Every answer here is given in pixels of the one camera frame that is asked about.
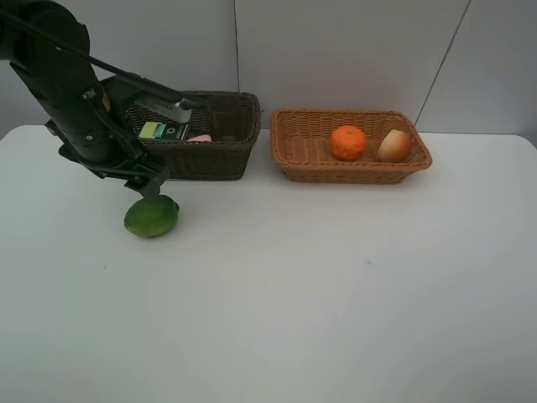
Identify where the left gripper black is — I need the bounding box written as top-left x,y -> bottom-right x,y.
44,86 -> 169,198

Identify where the green lime fruit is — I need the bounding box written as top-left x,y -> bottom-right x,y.
123,195 -> 180,238

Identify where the black pump bottle green label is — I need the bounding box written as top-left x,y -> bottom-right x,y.
138,122 -> 190,141

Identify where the pink bottle white cap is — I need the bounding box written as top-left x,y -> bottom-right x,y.
187,134 -> 212,143

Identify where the translucent purple plastic cup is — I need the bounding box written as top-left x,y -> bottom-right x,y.
209,107 -> 242,142

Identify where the orange mandarin fruit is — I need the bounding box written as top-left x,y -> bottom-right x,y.
329,125 -> 368,162

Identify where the red orange peach fruit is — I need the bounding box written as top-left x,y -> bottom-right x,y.
378,129 -> 411,163

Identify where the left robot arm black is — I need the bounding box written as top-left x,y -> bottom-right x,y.
1,1 -> 169,198

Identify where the dark brown wicker basket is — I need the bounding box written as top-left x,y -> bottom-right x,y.
142,91 -> 261,181

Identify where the orange wicker basket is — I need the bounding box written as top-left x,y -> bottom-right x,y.
270,108 -> 432,184

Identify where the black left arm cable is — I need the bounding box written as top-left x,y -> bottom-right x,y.
0,8 -> 185,169

